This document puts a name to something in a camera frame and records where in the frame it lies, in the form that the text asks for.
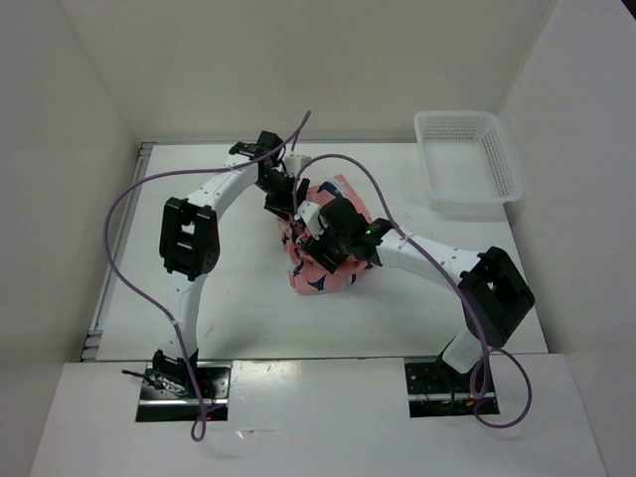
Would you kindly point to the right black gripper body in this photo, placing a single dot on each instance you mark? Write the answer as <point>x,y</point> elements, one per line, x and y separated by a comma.
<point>333,244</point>

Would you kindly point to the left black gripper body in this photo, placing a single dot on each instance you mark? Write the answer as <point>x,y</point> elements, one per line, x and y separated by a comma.
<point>277,188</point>

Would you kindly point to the pink shark print shorts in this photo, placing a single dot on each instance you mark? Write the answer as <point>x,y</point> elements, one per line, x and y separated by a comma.
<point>306,275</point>

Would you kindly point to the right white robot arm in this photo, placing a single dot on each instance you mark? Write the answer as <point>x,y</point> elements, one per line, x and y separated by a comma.
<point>494,295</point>

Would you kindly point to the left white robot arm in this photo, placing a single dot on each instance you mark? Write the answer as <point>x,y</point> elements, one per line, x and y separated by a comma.
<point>190,244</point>

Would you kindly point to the white plastic basket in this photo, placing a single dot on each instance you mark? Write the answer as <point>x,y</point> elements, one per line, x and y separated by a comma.
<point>468,159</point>

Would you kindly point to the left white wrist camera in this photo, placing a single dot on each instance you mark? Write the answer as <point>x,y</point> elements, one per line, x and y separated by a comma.
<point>293,163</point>

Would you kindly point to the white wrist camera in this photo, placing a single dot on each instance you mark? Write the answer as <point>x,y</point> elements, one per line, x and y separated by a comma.
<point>308,214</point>
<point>293,163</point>

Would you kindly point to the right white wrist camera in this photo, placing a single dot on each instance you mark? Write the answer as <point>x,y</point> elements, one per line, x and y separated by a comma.
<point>308,214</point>

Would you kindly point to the aluminium table edge rail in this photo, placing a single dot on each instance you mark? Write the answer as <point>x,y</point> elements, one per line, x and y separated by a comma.
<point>119,230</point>

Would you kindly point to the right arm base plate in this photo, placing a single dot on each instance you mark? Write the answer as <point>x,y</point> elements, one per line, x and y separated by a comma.
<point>436,390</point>

